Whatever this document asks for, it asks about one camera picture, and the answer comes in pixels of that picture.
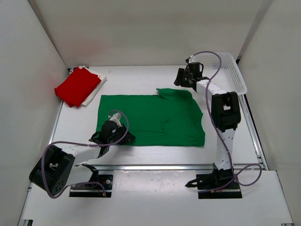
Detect red t shirt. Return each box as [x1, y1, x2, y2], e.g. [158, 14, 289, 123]
[55, 67, 102, 107]

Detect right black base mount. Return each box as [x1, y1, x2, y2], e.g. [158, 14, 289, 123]
[185, 169, 243, 199]

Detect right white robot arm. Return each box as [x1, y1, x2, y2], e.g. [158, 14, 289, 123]
[174, 60, 241, 170]

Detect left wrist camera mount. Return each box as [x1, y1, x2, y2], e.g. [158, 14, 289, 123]
[109, 113, 122, 127]

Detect white t shirt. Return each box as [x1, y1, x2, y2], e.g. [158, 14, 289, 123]
[79, 65, 107, 107]

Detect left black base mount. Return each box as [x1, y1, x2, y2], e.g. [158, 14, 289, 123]
[69, 166, 114, 198]

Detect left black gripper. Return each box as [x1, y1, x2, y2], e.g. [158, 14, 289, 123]
[108, 123, 135, 145]

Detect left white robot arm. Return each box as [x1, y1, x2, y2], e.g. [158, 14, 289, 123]
[29, 120, 136, 198]

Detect white plastic basket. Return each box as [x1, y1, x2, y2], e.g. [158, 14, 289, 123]
[191, 52, 247, 95]

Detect green t shirt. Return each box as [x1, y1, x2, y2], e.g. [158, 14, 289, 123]
[96, 88, 206, 147]

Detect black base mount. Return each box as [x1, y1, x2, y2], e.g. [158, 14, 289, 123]
[69, 166, 114, 198]
[185, 169, 243, 199]

